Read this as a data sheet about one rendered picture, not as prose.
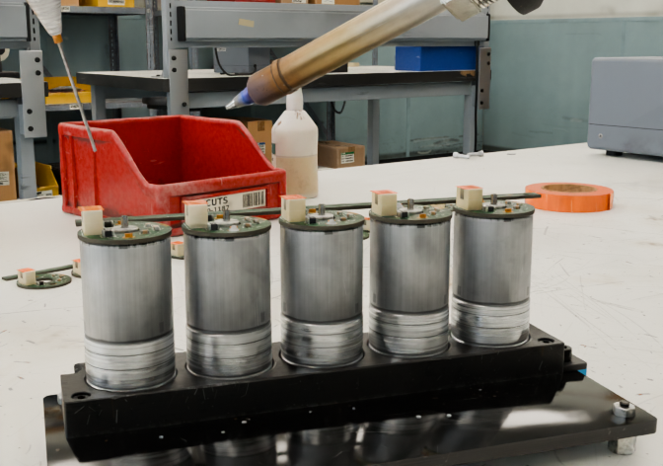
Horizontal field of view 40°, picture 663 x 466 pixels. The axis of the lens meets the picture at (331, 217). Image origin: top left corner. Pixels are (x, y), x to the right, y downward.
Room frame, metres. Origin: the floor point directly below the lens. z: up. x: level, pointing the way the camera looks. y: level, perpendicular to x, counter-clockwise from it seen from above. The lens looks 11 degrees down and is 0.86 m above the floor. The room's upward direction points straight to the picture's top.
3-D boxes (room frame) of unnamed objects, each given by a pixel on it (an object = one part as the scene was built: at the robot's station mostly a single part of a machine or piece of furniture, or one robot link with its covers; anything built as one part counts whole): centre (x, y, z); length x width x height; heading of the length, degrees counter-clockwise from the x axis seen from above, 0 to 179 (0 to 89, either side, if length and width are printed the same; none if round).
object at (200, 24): (3.16, -0.06, 0.90); 1.30 x 0.06 x 0.12; 127
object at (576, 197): (0.62, -0.17, 0.76); 0.06 x 0.06 x 0.01
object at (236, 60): (3.08, 0.30, 0.80); 0.15 x 0.12 x 0.10; 56
